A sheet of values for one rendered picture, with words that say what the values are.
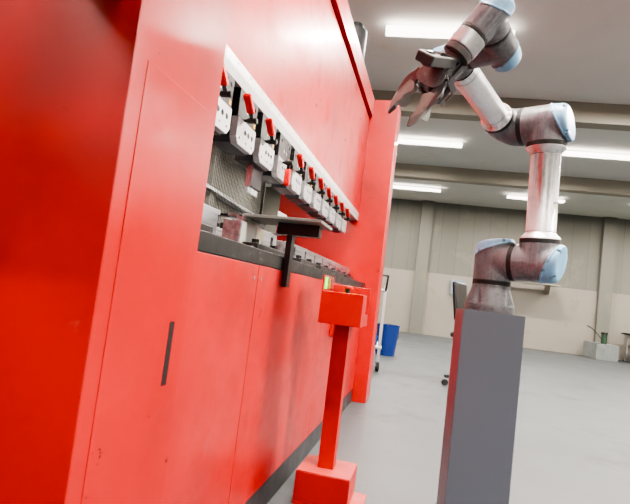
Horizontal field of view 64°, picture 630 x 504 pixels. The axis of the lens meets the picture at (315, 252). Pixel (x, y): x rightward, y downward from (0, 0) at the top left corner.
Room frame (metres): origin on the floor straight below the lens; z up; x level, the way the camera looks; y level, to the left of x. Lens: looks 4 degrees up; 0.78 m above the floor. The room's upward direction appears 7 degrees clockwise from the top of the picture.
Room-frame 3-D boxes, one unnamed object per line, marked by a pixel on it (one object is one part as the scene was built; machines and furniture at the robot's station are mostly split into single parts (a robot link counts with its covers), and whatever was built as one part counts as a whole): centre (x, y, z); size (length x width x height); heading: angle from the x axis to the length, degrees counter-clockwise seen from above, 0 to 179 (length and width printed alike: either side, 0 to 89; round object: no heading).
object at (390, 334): (7.25, -1.16, 0.23); 0.39 x 0.36 x 0.46; 170
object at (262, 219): (1.71, 0.10, 1.00); 0.26 x 0.18 x 0.01; 77
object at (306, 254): (2.97, -0.05, 0.92); 1.68 x 0.06 x 0.10; 167
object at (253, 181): (1.74, 0.24, 1.13); 0.10 x 0.02 x 0.10; 167
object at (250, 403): (2.37, 0.05, 0.41); 3.00 x 0.21 x 0.83; 167
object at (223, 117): (1.33, 0.34, 1.26); 0.15 x 0.09 x 0.17; 167
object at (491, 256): (1.60, -0.57, 0.94); 0.13 x 0.12 x 0.14; 49
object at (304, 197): (2.30, 0.11, 1.26); 0.15 x 0.09 x 0.17; 167
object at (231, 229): (1.80, 0.23, 0.92); 0.39 x 0.06 x 0.10; 167
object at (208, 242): (2.37, 0.05, 0.85); 3.00 x 0.21 x 0.04; 167
